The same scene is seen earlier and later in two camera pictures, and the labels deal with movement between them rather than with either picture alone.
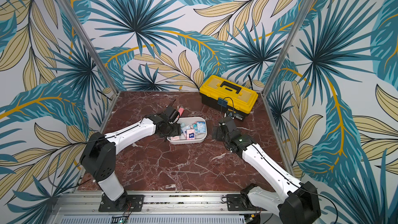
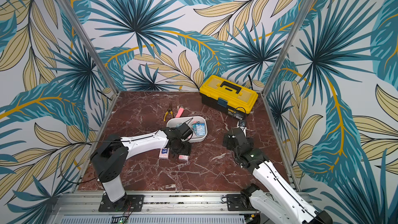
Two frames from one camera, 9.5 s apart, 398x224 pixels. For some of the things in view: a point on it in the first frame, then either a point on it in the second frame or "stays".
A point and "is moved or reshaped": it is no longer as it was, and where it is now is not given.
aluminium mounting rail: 83,208 stays
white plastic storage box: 189,121 stays
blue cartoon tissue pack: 201,127 stays
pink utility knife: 181,110 stays
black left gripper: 176,131 -> 186,152
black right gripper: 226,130 -> 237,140
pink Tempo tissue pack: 184,129 is moved or reshaped
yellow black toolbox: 228,97 stays
